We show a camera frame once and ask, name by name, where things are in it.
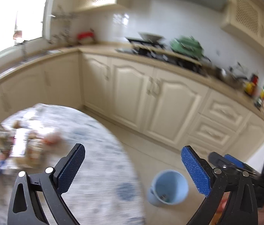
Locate crushed beverage carton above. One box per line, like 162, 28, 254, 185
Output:
0, 122, 16, 160

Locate light blue trash bin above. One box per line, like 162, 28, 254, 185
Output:
147, 170, 189, 207

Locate steel kitchen sink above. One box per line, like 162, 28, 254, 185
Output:
0, 50, 61, 75

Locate person right hand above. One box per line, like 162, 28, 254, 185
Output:
210, 190, 264, 225

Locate cream lower cabinets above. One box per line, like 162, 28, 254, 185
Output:
0, 49, 264, 161

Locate red cap sauce bottle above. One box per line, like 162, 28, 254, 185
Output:
244, 73, 258, 97

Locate blue white tablecloth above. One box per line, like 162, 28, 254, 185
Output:
0, 104, 145, 224

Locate steel bowl on counter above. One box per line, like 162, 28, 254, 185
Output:
215, 67, 248, 89

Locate green electric cooking pot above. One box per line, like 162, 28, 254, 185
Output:
170, 36, 204, 59

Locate black gas stove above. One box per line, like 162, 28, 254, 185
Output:
115, 37, 207, 77

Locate steel wok on stove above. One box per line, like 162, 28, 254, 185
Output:
138, 32, 164, 43

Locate cream upper cabinet right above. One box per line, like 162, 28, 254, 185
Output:
221, 0, 264, 57

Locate hanging utensil rack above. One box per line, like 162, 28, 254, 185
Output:
49, 12, 77, 44

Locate window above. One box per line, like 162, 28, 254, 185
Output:
0, 0, 46, 53

